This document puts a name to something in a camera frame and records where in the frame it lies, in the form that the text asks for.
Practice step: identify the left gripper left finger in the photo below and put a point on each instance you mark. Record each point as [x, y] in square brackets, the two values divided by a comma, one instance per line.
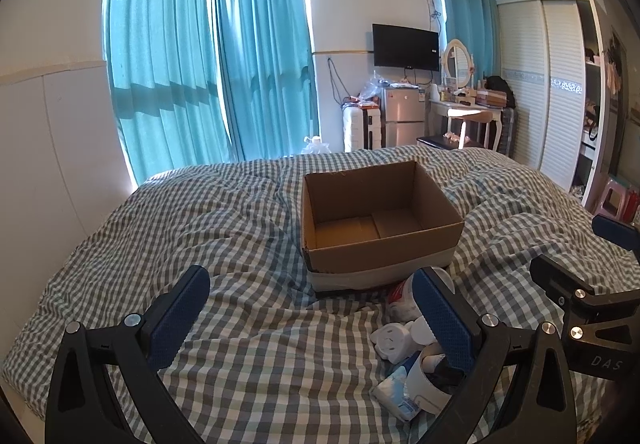
[82, 405]

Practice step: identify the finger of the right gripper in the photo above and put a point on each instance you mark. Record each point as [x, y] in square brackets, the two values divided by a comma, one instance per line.
[621, 234]
[573, 295]

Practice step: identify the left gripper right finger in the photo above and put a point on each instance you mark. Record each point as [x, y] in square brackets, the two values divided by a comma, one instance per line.
[539, 405]

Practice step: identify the blue white tissue pack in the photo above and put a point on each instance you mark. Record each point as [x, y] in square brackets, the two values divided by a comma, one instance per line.
[391, 394]

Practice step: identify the pink plastic stool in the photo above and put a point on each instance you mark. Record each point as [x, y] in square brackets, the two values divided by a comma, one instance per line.
[613, 200]

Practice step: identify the white power adapter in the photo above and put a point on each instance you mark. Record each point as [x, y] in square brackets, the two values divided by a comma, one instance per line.
[393, 342]

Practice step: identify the white bottle red label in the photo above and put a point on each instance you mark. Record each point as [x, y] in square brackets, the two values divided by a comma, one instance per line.
[400, 304]

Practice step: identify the grey checkered bed duvet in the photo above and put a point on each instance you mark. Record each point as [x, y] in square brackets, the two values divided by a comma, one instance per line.
[268, 361]

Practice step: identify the dark cushioned stool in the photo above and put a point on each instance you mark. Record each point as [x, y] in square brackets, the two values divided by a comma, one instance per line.
[452, 141]

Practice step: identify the white louvered wardrobe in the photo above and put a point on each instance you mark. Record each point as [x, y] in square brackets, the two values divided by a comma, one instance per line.
[552, 57]

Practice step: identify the black bag on dresser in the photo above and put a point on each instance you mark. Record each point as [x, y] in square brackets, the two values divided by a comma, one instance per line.
[498, 84]

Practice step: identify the brown cardboard box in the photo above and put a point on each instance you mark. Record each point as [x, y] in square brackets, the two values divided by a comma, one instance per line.
[367, 228]

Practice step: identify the white dressing table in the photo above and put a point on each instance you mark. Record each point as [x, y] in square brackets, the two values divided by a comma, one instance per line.
[494, 128]

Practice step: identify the white oval vanity mirror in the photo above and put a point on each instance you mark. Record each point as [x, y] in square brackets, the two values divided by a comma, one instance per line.
[457, 64]

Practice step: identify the silver mini fridge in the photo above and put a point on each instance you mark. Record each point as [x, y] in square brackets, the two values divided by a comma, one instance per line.
[403, 110]

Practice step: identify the white suitcase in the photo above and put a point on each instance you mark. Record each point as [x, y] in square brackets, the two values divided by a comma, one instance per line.
[362, 128]

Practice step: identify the narrow teal corner curtain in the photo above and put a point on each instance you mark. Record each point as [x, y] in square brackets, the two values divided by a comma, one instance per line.
[475, 24]

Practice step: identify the clear plastic bag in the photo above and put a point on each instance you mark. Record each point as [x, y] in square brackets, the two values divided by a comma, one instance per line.
[315, 146]

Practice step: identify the large teal window curtain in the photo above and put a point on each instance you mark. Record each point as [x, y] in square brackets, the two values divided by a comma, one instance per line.
[209, 81]

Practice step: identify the black wall television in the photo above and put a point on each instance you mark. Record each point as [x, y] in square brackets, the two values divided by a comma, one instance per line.
[405, 48]

